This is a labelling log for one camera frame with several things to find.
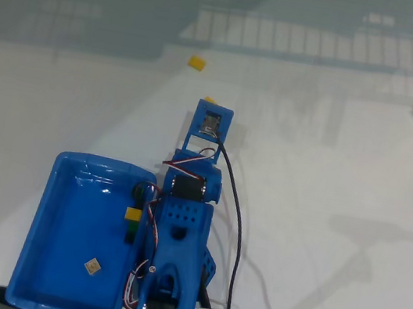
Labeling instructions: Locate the blue plastic bin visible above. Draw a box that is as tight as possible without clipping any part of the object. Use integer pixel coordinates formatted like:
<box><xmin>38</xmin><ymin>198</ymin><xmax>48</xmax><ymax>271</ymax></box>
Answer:
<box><xmin>2</xmin><ymin>143</ymin><xmax>162</xmax><ymax>309</ymax></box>

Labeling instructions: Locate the small tan square piece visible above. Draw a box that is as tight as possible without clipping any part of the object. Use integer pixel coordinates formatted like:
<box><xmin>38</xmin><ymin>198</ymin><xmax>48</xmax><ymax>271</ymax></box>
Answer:
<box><xmin>82</xmin><ymin>256</ymin><xmax>103</xmax><ymax>277</ymax></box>

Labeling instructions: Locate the black camera cable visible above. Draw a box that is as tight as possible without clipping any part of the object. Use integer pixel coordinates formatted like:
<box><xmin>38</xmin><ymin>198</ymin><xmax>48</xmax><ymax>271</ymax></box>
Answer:
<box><xmin>186</xmin><ymin>131</ymin><xmax>264</xmax><ymax>309</ymax></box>

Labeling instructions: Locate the blue gripper camera mount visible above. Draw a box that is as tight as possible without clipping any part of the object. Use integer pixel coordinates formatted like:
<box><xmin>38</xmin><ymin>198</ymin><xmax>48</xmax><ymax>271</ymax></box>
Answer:
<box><xmin>179</xmin><ymin>95</ymin><xmax>238</xmax><ymax>167</ymax></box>

